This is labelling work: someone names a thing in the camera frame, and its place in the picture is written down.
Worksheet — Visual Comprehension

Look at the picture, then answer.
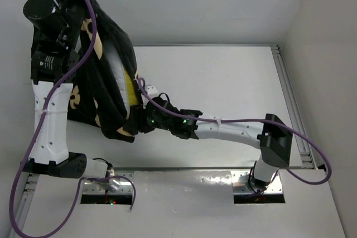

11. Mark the cream foam pillow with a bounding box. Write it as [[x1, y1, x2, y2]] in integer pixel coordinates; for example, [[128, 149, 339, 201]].
[[103, 38, 139, 119]]

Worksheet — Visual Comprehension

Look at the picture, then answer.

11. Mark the black floral pillowcase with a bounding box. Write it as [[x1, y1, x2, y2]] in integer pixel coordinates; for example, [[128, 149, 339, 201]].
[[67, 0, 142, 143]]

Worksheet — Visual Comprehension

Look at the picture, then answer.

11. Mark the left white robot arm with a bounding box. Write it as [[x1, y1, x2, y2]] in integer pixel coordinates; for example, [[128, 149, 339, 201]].
[[23, 0, 109, 178]]

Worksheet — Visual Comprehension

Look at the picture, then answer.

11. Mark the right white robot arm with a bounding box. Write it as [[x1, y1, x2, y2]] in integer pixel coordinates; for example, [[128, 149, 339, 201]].
[[129, 96, 293, 194]]

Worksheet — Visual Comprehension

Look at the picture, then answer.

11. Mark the white front cover board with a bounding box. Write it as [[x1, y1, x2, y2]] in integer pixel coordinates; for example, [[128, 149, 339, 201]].
[[23, 171, 345, 237]]

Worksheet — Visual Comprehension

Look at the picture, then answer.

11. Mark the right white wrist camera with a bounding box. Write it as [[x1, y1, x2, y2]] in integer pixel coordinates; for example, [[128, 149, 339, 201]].
[[146, 85, 159, 98]]

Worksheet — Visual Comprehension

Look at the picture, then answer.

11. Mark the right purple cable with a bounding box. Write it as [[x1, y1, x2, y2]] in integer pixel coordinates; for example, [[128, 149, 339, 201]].
[[136, 77, 332, 195]]

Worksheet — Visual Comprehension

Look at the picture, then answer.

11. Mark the purple cable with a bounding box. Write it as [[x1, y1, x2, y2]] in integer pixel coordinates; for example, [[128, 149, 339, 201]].
[[9, 0, 137, 237], [136, 77, 332, 195]]

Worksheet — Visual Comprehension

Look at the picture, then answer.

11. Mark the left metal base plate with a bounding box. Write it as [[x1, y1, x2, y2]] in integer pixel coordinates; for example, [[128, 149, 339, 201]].
[[83, 178, 133, 195]]

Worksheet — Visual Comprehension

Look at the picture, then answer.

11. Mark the metal base plate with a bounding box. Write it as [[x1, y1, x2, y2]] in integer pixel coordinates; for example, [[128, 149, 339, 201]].
[[83, 178, 133, 195], [230, 169, 283, 196]]

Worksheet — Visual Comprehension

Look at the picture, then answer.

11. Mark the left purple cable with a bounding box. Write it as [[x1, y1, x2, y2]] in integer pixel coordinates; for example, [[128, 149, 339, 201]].
[[9, 0, 137, 237]]

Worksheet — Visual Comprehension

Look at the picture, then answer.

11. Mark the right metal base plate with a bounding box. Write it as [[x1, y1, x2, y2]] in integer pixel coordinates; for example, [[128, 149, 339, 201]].
[[230, 169, 283, 196]]

